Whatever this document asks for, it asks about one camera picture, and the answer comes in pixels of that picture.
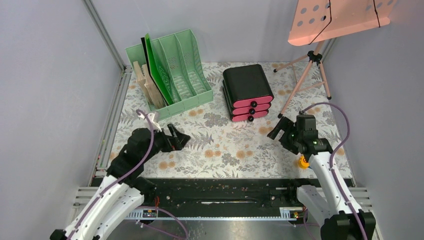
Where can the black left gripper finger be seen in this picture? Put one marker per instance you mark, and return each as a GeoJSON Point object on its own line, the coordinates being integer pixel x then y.
{"type": "Point", "coordinates": [181, 140]}
{"type": "Point", "coordinates": [173, 130]}

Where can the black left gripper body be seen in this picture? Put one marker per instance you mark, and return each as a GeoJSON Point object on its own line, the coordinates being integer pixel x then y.
{"type": "Point", "coordinates": [165, 143]}

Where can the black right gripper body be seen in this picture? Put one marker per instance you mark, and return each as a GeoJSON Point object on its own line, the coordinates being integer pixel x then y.
{"type": "Point", "coordinates": [289, 138]}

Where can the purple 52-storey treehouse book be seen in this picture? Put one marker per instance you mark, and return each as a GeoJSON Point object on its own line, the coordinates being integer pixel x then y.
{"type": "Point", "coordinates": [153, 92]}

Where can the white AVE notebook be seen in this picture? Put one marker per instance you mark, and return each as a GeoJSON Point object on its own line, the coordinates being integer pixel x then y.
{"type": "Point", "coordinates": [147, 64]}

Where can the black pink drawer unit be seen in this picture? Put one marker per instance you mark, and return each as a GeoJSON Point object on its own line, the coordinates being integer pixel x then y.
{"type": "Point", "coordinates": [247, 92]}

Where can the green 104-storey treehouse book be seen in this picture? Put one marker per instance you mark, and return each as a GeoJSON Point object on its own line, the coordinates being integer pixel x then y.
{"type": "Point", "coordinates": [141, 80]}

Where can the green transparent plastic folder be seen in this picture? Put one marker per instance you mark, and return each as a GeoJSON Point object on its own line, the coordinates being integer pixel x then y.
{"type": "Point", "coordinates": [165, 85]}

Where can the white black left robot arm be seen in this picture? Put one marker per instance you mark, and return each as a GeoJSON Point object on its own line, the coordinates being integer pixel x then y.
{"type": "Point", "coordinates": [123, 189]}

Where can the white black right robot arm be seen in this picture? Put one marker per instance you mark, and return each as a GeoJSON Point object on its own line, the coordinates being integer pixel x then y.
{"type": "Point", "coordinates": [337, 212]}

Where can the yellow blue green toy block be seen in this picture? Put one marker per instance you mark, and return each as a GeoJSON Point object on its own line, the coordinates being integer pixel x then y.
{"type": "Point", "coordinates": [302, 163]}

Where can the floral table mat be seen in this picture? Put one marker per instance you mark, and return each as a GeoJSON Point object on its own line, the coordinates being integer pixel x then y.
{"type": "Point", "coordinates": [221, 148]}

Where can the mint green file organizer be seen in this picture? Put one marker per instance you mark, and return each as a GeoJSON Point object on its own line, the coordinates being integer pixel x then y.
{"type": "Point", "coordinates": [179, 57]}

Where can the pink music stand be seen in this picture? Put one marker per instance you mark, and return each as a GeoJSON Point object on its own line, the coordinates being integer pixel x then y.
{"type": "Point", "coordinates": [321, 21]}

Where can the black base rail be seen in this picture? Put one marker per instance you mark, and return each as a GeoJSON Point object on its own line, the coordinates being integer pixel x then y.
{"type": "Point", "coordinates": [209, 199]}

